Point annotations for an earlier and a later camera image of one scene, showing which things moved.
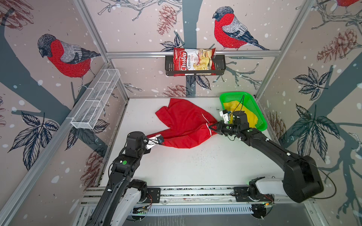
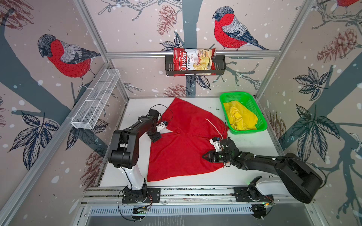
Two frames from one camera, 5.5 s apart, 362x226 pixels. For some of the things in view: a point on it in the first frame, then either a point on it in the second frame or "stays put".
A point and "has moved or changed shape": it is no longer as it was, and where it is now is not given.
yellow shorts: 235,106 stays put
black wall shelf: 220,66 stays put
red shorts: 189,125 has moved or changed shape
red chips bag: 188,59 stays put
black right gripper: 219,127 to 211,158
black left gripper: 147,150 to 155,137
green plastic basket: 246,99 stays put
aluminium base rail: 94,196 stays put
